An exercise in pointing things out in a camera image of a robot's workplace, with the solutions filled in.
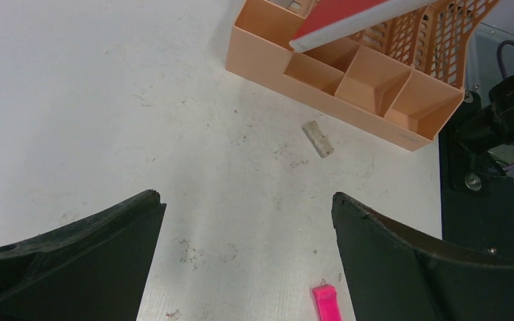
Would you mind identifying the thin red folder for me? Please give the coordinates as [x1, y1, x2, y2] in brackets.
[289, 0, 433, 53]

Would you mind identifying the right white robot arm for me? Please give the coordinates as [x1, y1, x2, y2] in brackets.
[454, 75, 514, 153]

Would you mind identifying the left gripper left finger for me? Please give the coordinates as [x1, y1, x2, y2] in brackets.
[0, 190, 166, 320]

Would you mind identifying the pink highlighter marker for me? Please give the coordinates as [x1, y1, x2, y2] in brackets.
[312, 284, 343, 321]

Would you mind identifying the small beige eraser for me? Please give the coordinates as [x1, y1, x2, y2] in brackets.
[302, 121, 335, 158]

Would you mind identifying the orange plastic file organizer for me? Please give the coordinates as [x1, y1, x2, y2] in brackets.
[226, 0, 497, 151]

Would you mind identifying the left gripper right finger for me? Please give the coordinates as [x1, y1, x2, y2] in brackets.
[331, 192, 514, 320]

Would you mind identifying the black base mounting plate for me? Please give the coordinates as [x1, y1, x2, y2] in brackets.
[438, 91, 514, 258]

